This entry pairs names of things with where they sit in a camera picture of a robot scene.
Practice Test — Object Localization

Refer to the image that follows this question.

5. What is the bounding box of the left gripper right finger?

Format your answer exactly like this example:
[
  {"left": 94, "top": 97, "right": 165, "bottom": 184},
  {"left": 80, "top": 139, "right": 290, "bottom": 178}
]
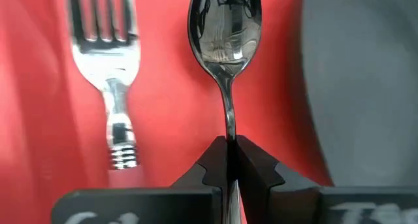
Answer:
[{"left": 236, "top": 135, "right": 418, "bottom": 224}]

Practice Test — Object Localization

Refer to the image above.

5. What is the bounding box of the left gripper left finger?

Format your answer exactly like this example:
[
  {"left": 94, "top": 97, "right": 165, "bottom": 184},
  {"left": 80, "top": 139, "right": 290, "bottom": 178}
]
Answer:
[{"left": 51, "top": 135, "right": 230, "bottom": 224}]

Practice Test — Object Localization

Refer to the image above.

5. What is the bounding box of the red plastic tray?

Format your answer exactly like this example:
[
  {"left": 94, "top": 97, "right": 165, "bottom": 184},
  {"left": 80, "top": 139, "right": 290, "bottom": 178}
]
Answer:
[{"left": 0, "top": 0, "right": 334, "bottom": 224}]

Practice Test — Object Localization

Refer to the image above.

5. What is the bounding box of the dark grey round plate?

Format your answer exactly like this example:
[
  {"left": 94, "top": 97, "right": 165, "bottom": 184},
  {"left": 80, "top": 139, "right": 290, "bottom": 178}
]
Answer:
[{"left": 299, "top": 0, "right": 418, "bottom": 188}]

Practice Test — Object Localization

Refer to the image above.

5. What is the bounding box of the metal fork with red handle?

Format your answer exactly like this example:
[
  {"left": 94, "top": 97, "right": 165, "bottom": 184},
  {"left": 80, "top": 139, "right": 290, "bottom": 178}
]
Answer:
[{"left": 67, "top": 0, "right": 146, "bottom": 189}]

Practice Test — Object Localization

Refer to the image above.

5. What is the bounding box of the shiny dark metal spoon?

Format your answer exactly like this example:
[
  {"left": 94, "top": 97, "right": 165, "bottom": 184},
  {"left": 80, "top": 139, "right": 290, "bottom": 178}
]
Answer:
[{"left": 187, "top": 0, "right": 263, "bottom": 224}]

